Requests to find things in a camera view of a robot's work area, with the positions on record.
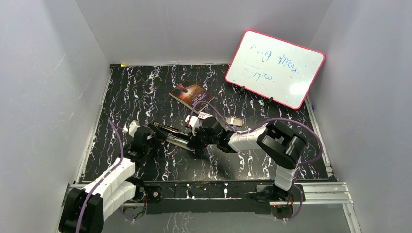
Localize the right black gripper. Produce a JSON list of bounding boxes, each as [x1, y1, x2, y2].
[[187, 125, 219, 151]]

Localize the black stapler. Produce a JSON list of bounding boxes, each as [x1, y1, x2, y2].
[[153, 122, 188, 137]]

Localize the red white staple box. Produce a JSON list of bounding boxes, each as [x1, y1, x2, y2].
[[198, 112, 213, 120]]

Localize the beige stapler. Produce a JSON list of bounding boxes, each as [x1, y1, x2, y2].
[[166, 135, 196, 152]]

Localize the cardboard staple tray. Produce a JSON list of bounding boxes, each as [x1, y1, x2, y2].
[[226, 117, 243, 127]]

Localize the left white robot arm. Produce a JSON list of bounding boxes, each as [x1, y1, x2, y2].
[[58, 121, 167, 233]]

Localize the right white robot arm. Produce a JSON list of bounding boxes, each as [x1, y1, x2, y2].
[[186, 117, 307, 202]]

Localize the dark paperback book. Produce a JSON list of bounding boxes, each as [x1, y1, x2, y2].
[[169, 80, 215, 113]]

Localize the pink framed whiteboard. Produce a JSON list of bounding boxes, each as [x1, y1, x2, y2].
[[225, 30, 325, 110]]

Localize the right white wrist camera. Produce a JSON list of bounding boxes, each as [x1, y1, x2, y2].
[[185, 115, 200, 134]]

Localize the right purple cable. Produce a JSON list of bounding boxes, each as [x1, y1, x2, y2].
[[187, 100, 323, 222]]

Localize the purple cable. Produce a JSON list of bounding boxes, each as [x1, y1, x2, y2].
[[74, 119, 133, 233], [187, 100, 323, 222]]

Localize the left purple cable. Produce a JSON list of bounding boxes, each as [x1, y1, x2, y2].
[[74, 119, 133, 233]]

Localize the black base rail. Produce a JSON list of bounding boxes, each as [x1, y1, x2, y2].
[[125, 180, 306, 216]]

